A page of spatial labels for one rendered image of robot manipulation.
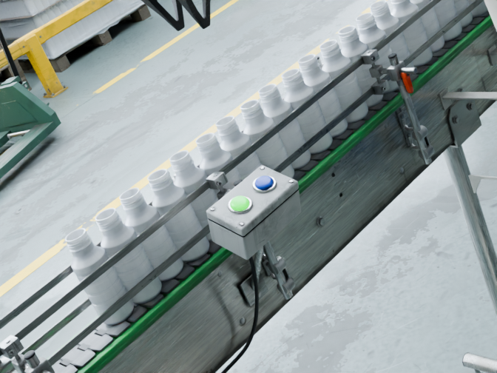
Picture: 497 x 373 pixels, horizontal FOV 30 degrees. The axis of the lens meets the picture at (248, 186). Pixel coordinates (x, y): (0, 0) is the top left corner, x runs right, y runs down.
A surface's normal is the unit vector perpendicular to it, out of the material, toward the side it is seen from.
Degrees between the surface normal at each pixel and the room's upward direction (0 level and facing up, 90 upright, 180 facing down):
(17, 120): 90
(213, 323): 90
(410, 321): 0
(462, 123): 90
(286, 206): 110
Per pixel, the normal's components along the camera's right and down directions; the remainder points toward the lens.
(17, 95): -0.39, 0.54
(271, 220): 0.75, 0.36
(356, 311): -0.36, -0.84
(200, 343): 0.66, 0.07
